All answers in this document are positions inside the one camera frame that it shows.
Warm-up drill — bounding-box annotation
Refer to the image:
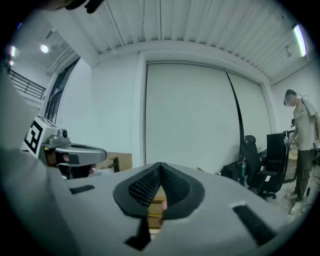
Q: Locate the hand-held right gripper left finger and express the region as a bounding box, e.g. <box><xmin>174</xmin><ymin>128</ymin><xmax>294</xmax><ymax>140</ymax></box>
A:
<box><xmin>47</xmin><ymin>162</ymin><xmax>162</xmax><ymax>256</ymax></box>

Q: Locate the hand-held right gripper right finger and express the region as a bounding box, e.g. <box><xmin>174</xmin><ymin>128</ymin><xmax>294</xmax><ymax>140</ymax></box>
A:
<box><xmin>154</xmin><ymin>162</ymin><xmax>298</xmax><ymax>256</ymax></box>

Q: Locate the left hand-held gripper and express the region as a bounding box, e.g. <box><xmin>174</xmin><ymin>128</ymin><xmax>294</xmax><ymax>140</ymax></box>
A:
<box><xmin>21</xmin><ymin>115</ymin><xmax>108</xmax><ymax>180</ymax></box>

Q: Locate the person's left hand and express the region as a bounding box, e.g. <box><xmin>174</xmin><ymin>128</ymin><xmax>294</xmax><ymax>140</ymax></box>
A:
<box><xmin>44</xmin><ymin>151</ymin><xmax>97</xmax><ymax>179</ymax></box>

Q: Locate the black backpack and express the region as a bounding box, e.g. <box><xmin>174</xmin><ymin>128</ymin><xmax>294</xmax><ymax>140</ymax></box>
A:
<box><xmin>221</xmin><ymin>161</ymin><xmax>245</xmax><ymax>186</ymax></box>

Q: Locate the brown cardboard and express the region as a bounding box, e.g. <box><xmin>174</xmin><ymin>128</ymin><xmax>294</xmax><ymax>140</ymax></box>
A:
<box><xmin>96</xmin><ymin>151</ymin><xmax>133</xmax><ymax>174</ymax></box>

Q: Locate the black office chair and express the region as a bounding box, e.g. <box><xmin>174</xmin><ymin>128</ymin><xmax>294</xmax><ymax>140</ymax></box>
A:
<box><xmin>240</xmin><ymin>134</ymin><xmax>285</xmax><ymax>201</ymax></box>

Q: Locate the wooden shelf cart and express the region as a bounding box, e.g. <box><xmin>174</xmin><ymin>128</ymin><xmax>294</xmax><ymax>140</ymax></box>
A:
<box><xmin>147</xmin><ymin>187</ymin><xmax>168</xmax><ymax>235</ymax></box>

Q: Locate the black leaning strip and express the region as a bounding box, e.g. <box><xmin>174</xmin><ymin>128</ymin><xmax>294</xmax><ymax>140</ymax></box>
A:
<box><xmin>225</xmin><ymin>71</ymin><xmax>245</xmax><ymax>162</ymax></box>

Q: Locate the black railing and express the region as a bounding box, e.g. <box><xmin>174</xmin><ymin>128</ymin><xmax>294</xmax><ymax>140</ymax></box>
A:
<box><xmin>8</xmin><ymin>69</ymin><xmax>48</xmax><ymax>101</ymax></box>

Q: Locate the long ceiling light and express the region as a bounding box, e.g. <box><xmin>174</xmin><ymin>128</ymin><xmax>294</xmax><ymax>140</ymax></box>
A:
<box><xmin>291</xmin><ymin>23</ymin><xmax>309</xmax><ymax>58</ymax></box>

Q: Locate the head-worn camera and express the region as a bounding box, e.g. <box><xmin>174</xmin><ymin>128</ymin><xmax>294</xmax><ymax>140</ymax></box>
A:
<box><xmin>64</xmin><ymin>0</ymin><xmax>105</xmax><ymax>15</ymax></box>

